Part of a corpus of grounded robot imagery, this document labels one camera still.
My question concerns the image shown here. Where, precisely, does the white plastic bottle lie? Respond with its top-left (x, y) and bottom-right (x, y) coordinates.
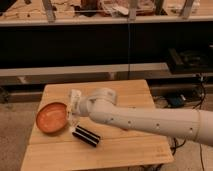
top-left (67, 89), bottom-right (81, 132)

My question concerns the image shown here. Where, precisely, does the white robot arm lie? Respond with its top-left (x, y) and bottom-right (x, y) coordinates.
top-left (68, 88), bottom-right (213, 147)

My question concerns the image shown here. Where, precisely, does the orange ceramic bowl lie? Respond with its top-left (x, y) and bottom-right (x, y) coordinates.
top-left (36, 102), bottom-right (67, 133)

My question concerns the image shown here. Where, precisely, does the black striped box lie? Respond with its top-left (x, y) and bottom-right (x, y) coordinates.
top-left (72, 126), bottom-right (101, 147)

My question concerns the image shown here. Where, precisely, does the wooden table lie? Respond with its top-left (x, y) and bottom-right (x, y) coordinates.
top-left (21, 80), bottom-right (173, 171)

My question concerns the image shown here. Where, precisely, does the black floor cable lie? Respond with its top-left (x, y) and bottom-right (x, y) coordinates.
top-left (169, 138), bottom-right (206, 171)

